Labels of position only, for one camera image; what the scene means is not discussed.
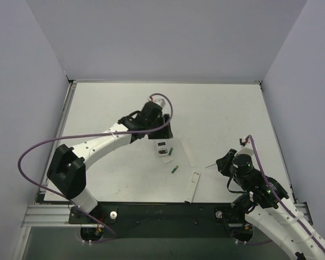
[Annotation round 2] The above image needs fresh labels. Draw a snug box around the white battery cover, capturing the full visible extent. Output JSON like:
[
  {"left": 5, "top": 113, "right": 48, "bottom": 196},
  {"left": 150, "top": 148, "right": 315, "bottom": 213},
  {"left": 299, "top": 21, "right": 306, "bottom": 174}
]
[{"left": 163, "top": 155, "right": 174, "bottom": 164}]

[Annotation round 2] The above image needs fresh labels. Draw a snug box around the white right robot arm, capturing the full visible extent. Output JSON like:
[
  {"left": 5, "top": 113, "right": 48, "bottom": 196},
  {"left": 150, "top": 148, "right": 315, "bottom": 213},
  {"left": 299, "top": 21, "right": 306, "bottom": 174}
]
[{"left": 216, "top": 149, "right": 325, "bottom": 259}]

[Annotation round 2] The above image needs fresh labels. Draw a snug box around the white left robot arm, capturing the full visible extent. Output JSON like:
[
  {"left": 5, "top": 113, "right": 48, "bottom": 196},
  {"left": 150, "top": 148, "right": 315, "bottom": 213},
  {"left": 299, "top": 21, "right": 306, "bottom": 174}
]
[{"left": 47, "top": 99, "right": 173, "bottom": 223}]

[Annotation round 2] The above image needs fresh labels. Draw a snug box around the white plastic tray strip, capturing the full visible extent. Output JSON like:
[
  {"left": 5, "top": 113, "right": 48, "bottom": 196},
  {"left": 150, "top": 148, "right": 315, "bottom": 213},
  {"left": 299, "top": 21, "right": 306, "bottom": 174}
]
[{"left": 180, "top": 139, "right": 197, "bottom": 167}]

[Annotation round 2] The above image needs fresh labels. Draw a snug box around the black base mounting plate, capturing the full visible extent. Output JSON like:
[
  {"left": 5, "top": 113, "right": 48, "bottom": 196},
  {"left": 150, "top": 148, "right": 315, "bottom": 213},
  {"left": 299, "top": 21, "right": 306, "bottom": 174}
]
[{"left": 68, "top": 202, "right": 254, "bottom": 241}]

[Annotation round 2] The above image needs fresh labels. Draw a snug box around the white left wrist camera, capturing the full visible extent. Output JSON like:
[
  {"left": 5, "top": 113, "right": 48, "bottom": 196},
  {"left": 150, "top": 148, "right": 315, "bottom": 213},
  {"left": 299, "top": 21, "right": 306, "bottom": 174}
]
[{"left": 153, "top": 99, "right": 166, "bottom": 109}]

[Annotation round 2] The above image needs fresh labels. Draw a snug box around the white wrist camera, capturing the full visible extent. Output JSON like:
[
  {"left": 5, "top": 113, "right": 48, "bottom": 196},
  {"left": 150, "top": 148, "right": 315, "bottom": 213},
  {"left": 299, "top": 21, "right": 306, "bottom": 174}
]
[
  {"left": 153, "top": 99, "right": 166, "bottom": 109},
  {"left": 237, "top": 138, "right": 254, "bottom": 156}
]

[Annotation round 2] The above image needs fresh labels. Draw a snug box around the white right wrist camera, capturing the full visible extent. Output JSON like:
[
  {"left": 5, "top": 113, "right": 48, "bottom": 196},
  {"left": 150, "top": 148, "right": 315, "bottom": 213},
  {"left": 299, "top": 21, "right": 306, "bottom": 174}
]
[{"left": 237, "top": 138, "right": 254, "bottom": 156}]

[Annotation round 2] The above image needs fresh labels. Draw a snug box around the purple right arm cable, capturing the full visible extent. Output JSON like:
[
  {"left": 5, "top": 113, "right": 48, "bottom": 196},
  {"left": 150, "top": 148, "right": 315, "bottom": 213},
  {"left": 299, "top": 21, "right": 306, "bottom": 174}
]
[{"left": 245, "top": 134, "right": 325, "bottom": 258}]

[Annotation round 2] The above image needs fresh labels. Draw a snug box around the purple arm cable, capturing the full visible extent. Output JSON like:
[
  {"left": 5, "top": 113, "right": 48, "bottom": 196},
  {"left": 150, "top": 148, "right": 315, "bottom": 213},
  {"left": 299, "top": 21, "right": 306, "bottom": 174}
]
[
  {"left": 17, "top": 93, "right": 174, "bottom": 243},
  {"left": 245, "top": 134, "right": 325, "bottom": 258}
]

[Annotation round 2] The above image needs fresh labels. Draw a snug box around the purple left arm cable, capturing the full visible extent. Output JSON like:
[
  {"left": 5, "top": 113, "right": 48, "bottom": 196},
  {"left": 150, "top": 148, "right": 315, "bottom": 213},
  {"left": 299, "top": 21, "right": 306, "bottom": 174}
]
[{"left": 17, "top": 93, "right": 174, "bottom": 243}]

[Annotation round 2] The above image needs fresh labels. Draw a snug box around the aluminium frame rail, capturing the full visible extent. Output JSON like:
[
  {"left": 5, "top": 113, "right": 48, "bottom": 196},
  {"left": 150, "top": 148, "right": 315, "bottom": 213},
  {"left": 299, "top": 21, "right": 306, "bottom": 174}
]
[{"left": 21, "top": 201, "right": 314, "bottom": 228}]

